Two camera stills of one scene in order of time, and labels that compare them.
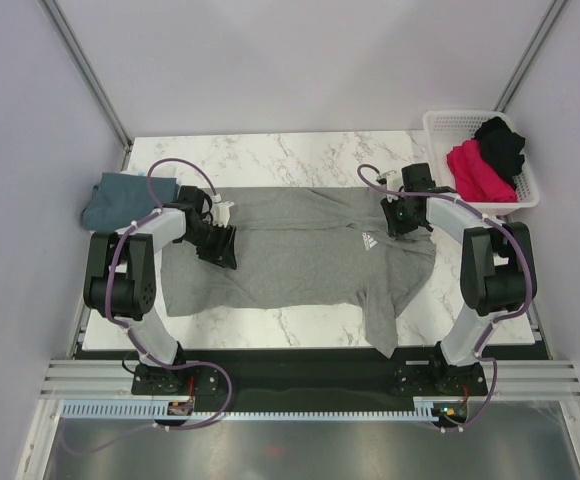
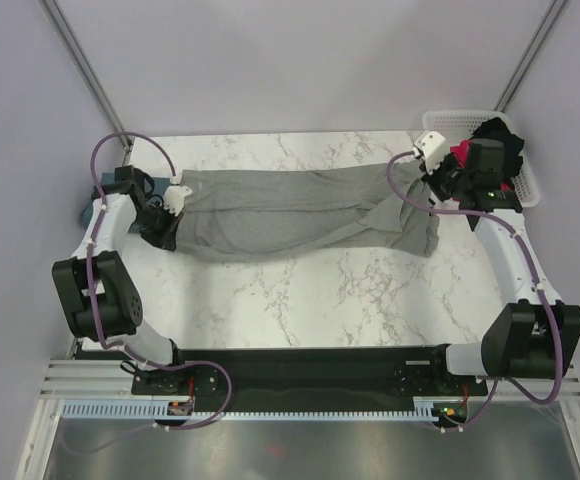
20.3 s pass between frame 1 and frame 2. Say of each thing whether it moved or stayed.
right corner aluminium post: stayed
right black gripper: moved
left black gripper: moved
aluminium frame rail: stayed
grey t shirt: moved
